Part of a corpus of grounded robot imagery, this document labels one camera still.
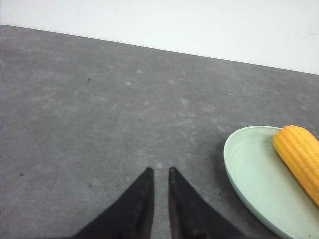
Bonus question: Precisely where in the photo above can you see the light green plate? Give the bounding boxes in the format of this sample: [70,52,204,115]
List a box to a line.
[223,126,319,239]

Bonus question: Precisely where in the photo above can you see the yellow corn cob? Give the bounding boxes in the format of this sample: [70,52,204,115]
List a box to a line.
[272,125,319,205]

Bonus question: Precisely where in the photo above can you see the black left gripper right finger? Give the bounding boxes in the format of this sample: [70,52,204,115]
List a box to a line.
[168,167,245,239]

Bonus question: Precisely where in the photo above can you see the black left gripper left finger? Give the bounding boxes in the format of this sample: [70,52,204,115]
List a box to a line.
[73,167,154,239]

